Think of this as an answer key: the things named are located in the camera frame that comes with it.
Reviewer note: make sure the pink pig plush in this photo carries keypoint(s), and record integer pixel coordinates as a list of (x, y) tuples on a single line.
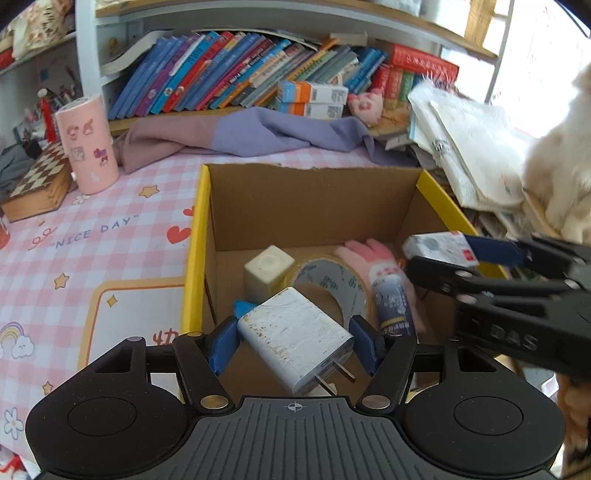
[(365, 106)]

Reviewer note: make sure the row of colourful books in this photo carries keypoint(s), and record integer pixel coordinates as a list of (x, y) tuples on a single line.
[(231, 69)]

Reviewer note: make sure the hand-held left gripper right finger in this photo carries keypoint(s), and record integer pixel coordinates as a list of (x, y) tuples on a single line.
[(367, 344)]

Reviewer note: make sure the stack of white papers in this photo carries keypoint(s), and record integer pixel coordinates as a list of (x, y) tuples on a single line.
[(475, 147)]

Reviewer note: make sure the pink spray bottle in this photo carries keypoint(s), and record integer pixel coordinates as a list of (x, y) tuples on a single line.
[(3, 235)]

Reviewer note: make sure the white charger plug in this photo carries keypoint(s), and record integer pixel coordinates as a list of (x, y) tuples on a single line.
[(291, 332)]

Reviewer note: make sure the brown packing tape roll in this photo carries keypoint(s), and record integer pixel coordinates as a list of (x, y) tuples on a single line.
[(316, 268)]

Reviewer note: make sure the cream square block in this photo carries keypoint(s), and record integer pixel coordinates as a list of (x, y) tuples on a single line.
[(268, 272)]

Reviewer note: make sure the orange white medicine box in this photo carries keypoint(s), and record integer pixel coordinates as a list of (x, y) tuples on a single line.
[(309, 110), (314, 92)]

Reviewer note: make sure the pink sticker cylinder container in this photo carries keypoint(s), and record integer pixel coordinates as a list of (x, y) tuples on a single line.
[(87, 147)]

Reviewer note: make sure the red book box set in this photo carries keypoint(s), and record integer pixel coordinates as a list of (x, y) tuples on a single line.
[(422, 62)]

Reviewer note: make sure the grey folded clothing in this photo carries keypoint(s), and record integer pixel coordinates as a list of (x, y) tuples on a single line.
[(14, 168)]

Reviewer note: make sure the small white bottle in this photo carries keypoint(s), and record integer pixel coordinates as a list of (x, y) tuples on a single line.
[(392, 304)]

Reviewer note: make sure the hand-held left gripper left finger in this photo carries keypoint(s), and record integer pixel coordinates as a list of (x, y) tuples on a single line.
[(221, 346)]

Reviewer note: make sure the small blue packet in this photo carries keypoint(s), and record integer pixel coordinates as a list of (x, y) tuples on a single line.
[(244, 308)]

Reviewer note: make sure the yellow cardboard box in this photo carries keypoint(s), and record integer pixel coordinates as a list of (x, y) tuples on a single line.
[(300, 207)]

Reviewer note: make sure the wooden chessboard box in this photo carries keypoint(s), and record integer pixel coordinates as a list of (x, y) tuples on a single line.
[(39, 189)]

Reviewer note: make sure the orange fuzzy fabric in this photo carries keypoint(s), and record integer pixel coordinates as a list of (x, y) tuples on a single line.
[(575, 424)]

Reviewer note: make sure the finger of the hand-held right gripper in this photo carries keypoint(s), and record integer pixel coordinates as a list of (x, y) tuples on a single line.
[(443, 277), (498, 251)]

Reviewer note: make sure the cream fluffy cat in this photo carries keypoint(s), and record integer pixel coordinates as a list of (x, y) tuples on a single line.
[(563, 170)]

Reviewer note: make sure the pink purple cloth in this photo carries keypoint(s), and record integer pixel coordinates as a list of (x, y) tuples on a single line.
[(258, 131)]

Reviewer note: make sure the white red card box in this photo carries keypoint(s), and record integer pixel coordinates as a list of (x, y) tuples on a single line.
[(438, 247)]

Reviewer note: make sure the red bottle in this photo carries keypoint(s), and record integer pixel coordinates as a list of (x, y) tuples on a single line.
[(46, 113)]

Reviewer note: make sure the white wooden bookshelf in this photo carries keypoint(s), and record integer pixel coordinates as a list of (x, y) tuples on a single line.
[(87, 46)]

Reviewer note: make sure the pink bunny glove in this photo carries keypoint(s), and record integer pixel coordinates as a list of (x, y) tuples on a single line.
[(369, 254)]

